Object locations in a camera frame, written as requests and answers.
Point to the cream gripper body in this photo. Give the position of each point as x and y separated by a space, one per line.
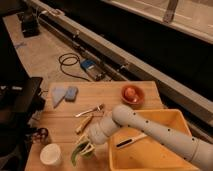
83 138

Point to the green pepper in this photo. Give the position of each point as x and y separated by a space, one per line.
74 154

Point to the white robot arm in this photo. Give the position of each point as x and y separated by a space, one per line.
192 149

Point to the green plastic cup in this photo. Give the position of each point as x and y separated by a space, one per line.
86 149

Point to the white paper cup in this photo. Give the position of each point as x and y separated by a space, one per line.
51 155

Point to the dark patterned cup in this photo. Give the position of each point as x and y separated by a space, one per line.
41 136

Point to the metal fork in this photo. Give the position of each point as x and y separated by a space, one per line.
97 108

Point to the white dish brush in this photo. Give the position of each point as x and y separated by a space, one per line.
130 140

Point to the blue sponge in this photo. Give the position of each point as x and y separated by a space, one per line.
71 94

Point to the light blue cloth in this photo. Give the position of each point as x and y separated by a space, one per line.
58 94

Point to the orange bowl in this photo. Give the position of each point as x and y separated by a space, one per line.
138 100

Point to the red apple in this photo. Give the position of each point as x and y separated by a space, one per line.
130 93

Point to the yellow plastic tub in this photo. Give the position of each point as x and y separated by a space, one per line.
147 154

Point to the black side stand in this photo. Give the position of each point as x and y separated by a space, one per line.
14 128

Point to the black box on floor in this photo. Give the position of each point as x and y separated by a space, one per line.
29 25

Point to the yellow handled knife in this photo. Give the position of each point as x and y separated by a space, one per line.
83 124

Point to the long metal rail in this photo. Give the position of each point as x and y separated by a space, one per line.
187 98

